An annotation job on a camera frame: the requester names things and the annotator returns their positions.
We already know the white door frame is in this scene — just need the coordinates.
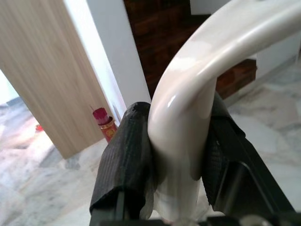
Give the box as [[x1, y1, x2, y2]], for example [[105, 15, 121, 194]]
[[63, 0, 152, 118]]

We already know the dark brown wooden cabinet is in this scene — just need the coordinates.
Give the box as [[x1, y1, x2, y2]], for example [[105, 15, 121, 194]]
[[123, 0, 258, 101]]

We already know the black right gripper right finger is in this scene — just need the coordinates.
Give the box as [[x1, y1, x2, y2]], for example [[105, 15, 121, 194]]
[[201, 93, 297, 226]]

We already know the red bottle with gold label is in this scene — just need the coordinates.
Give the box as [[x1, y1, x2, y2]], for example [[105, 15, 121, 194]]
[[92, 106, 118, 143]]

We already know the light wooden panel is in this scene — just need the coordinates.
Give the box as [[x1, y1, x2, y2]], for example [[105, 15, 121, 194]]
[[0, 0, 126, 160]]

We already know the white curved plastic handle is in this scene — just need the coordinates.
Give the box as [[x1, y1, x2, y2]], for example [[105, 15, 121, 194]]
[[140, 0, 301, 226]]

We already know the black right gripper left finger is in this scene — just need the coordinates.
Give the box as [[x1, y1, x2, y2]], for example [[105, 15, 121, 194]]
[[89, 101, 156, 226]]

